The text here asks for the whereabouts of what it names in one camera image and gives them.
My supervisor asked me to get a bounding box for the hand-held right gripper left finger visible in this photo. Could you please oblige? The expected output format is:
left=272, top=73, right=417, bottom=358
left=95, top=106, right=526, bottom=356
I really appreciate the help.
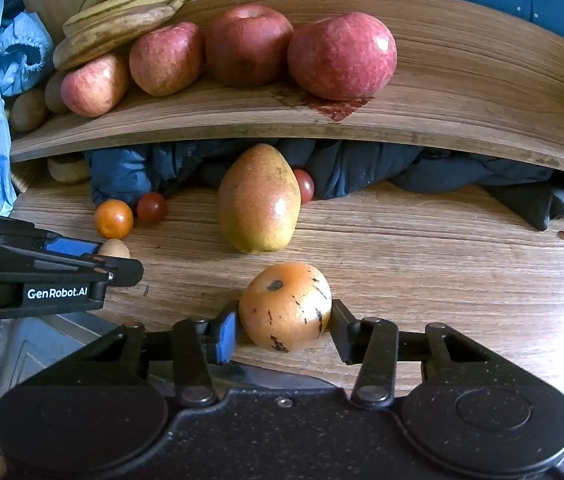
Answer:
left=94, top=300, right=241, bottom=408

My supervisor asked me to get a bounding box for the wooden desk shelf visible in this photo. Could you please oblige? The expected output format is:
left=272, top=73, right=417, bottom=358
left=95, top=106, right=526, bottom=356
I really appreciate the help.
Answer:
left=9, top=0, right=564, bottom=181

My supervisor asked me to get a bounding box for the small brown round fruit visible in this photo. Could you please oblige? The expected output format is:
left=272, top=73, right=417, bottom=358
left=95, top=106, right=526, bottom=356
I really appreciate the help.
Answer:
left=98, top=238, right=131, bottom=261

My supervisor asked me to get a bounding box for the large brown kiwi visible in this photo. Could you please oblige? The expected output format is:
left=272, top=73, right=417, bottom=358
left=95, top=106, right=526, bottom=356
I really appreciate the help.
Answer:
left=9, top=87, right=48, bottom=132
left=44, top=71, right=70, bottom=113

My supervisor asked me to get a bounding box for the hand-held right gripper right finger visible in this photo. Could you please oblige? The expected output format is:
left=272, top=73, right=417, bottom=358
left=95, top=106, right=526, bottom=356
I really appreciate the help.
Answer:
left=329, top=299, right=493, bottom=408

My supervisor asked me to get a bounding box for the orange tangerine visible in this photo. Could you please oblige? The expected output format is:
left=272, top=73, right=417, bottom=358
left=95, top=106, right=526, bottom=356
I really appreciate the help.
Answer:
left=94, top=199, right=134, bottom=240

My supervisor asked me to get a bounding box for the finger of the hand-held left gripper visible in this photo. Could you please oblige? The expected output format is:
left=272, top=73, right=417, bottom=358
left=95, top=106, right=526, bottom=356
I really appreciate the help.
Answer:
left=26, top=254, right=145, bottom=288
left=0, top=207, right=107, bottom=262

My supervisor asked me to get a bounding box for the orange spotted round fruit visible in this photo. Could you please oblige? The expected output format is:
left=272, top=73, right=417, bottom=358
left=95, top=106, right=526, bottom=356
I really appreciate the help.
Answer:
left=239, top=262, right=333, bottom=353

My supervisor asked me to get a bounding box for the metal tray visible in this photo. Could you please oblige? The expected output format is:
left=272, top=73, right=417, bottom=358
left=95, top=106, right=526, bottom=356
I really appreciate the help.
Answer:
left=0, top=310, right=337, bottom=436

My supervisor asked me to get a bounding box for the tan flat round object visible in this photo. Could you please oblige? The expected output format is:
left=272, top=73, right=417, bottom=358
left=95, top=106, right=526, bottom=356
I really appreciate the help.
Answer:
left=46, top=155, right=92, bottom=184

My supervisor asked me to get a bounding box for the dark blue cloth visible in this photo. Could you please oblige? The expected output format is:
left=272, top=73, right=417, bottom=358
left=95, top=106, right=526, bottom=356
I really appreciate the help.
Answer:
left=84, top=137, right=564, bottom=232

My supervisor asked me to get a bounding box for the red apple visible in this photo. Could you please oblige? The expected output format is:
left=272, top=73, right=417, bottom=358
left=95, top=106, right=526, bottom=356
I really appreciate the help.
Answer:
left=205, top=4, right=295, bottom=87
left=128, top=21, right=206, bottom=97
left=60, top=52, right=130, bottom=118
left=288, top=11, right=397, bottom=102

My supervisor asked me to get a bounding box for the cherry tomato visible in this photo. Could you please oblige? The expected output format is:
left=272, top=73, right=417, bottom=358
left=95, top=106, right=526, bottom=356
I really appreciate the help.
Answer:
left=136, top=191, right=169, bottom=225
left=293, top=169, right=316, bottom=206

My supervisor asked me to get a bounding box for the yellow-red mango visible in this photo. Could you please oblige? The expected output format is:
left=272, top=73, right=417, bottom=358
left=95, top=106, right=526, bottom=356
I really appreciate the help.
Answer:
left=218, top=143, right=303, bottom=255

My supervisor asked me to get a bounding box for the crumpled light blue cloth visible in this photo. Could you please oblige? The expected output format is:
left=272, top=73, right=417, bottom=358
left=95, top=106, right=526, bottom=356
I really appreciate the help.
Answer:
left=0, top=10, right=55, bottom=97

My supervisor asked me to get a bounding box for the yellow banana bunch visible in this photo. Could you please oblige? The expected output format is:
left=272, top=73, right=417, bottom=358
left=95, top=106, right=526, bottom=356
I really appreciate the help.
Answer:
left=52, top=0, right=200, bottom=72

